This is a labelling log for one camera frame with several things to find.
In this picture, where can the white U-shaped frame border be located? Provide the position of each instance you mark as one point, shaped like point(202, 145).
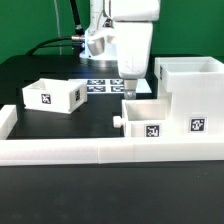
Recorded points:
point(101, 150)

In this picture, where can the white drawer front tagged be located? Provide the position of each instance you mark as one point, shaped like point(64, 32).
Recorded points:
point(144, 118)

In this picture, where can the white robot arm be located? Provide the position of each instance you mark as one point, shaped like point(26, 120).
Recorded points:
point(103, 15)

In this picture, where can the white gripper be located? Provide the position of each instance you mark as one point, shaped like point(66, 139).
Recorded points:
point(133, 42)

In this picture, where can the white drawer cabinet box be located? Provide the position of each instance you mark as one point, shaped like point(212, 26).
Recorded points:
point(194, 87)

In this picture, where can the white drawer tagged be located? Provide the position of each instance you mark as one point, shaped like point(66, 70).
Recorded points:
point(53, 95)
point(144, 118)

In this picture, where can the white marker tag sheet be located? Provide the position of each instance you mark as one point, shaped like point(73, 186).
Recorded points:
point(111, 86)

